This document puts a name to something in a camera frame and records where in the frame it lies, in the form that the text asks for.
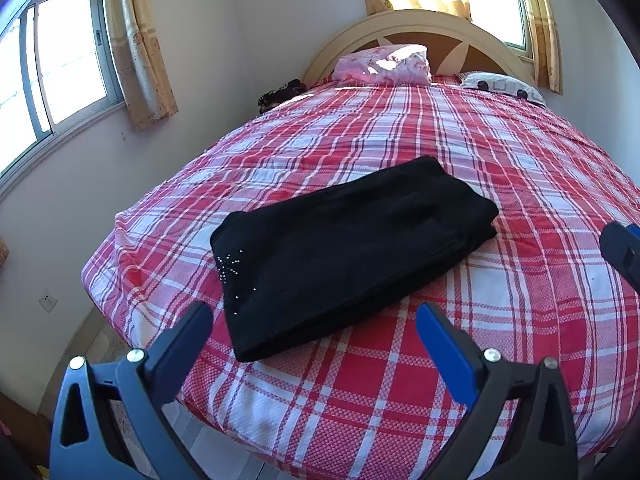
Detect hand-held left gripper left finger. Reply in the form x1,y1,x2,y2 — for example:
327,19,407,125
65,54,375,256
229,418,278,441
50,300,216,480

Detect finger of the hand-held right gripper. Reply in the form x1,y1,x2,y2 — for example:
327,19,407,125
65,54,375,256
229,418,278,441
600,222,640,293

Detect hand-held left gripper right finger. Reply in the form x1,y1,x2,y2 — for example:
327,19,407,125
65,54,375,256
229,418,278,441
416,302,581,480

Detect black pants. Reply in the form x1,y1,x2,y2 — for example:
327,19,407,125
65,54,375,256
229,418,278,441
210,155,499,363

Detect red plaid bed sheet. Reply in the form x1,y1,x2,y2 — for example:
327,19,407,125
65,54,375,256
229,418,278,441
81,72,640,480

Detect white patterned pillow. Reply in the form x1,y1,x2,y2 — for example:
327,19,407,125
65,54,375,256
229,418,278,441
459,71,547,107

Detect dark patterned cloth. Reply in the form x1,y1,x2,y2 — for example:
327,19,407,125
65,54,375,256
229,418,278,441
257,79,307,115

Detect window behind headboard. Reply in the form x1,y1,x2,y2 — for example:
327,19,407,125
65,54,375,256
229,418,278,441
502,0,533,58

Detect pink floral pillow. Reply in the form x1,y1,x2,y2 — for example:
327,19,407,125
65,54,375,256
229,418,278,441
332,44,433,86

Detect large side window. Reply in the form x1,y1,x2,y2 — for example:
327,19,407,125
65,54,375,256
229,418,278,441
0,0,126,181

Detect beige wooden headboard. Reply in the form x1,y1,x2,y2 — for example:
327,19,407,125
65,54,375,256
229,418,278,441
302,9,538,86

